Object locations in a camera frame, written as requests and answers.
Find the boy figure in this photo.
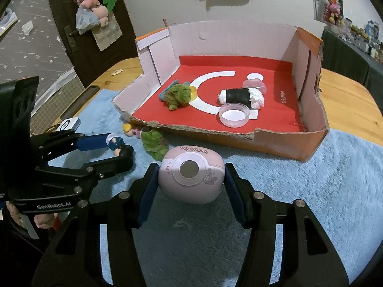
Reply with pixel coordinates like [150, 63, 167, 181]
[106, 133, 128, 157]

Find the blue fluffy mat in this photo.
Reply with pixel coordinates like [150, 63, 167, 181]
[48, 90, 383, 287]

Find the row of small toys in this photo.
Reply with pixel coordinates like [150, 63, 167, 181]
[338, 18, 383, 63]

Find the small clear plastic container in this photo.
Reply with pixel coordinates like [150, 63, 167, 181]
[242, 78, 268, 94]

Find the grid cutting mat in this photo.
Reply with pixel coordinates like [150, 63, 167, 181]
[28, 67, 86, 135]

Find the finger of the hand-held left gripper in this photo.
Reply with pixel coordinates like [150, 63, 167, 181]
[30, 132, 113, 162]
[45, 145, 134, 186]

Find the pink toy camera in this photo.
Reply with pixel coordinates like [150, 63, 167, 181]
[158, 145, 225, 205]

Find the person's left hand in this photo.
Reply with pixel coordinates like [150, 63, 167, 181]
[34, 214, 58, 231]

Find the small white device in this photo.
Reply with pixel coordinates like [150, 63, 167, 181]
[55, 117, 81, 132]

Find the side table with dark cloth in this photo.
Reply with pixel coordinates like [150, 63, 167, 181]
[321, 25, 383, 87]

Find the green plush toy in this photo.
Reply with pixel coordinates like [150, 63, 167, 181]
[163, 83, 192, 112]

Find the green lettuce toy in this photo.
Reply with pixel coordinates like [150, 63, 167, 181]
[140, 128, 169, 160]

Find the dark brown door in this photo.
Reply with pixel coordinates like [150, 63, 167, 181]
[43, 0, 136, 90]

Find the door handle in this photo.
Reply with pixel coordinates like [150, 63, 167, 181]
[64, 25, 80, 48]

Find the brown paper bag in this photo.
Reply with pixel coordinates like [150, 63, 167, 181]
[93, 15, 123, 51]

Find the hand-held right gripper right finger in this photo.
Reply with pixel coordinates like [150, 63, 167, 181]
[224, 163, 350, 287]

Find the blonde doll figure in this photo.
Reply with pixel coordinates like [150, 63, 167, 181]
[122, 122, 147, 138]

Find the pink plush figure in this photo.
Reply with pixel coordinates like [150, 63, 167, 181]
[323, 0, 342, 26]

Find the cardboard box with red bottom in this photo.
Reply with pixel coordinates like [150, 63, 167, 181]
[112, 19, 330, 162]

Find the pink pig plush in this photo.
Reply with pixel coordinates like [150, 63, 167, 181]
[91, 4, 110, 27]

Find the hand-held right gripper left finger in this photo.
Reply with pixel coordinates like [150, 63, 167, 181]
[31, 163, 160, 287]

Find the clear round lid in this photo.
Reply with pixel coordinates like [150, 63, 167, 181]
[218, 102, 251, 128]

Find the clear plastic bag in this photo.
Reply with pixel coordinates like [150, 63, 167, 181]
[75, 6, 101, 35]

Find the black and white sushi plush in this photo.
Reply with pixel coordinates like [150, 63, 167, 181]
[217, 87, 265, 110]

